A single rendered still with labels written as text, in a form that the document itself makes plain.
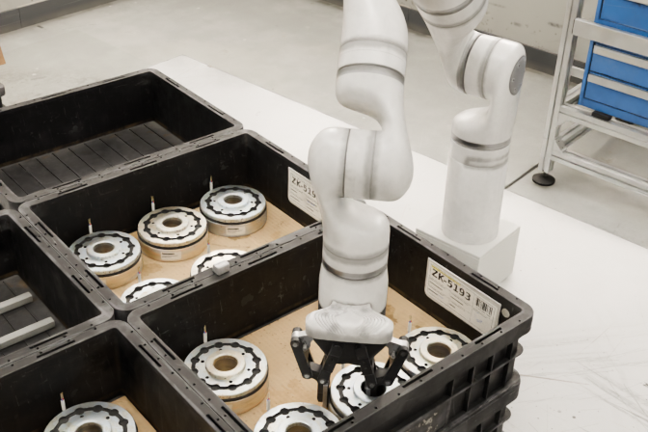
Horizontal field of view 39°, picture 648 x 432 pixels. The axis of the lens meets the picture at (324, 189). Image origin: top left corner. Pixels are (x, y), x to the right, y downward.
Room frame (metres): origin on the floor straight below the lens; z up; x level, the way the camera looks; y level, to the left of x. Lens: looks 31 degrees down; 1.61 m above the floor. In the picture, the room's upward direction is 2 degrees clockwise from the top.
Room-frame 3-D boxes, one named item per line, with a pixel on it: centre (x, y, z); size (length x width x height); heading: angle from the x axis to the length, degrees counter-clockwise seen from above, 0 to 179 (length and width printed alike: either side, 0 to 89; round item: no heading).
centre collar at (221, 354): (0.82, 0.11, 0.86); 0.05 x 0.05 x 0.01
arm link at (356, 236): (0.79, -0.03, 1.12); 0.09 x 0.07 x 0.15; 83
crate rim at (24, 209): (1.07, 0.18, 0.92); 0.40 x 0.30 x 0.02; 131
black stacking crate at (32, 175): (1.30, 0.38, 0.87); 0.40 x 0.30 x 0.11; 131
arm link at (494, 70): (1.24, -0.24, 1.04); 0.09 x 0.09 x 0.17; 58
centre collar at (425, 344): (0.86, -0.15, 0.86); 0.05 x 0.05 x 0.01
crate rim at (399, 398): (0.85, -0.02, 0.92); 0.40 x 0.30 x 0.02; 131
